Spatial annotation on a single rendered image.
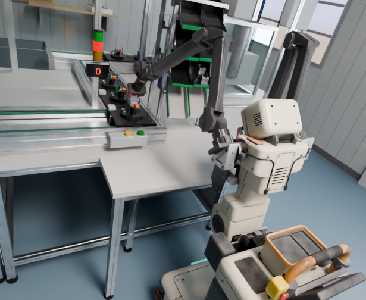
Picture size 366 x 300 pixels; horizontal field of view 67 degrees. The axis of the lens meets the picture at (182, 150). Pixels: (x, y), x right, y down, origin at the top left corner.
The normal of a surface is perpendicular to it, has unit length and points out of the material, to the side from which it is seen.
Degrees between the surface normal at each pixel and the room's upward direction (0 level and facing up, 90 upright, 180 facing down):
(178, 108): 45
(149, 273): 0
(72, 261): 0
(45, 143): 90
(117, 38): 90
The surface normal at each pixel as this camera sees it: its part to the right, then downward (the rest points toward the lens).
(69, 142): 0.44, 0.53
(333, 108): -0.88, 0.07
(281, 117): 0.44, -0.18
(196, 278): 0.19, -0.84
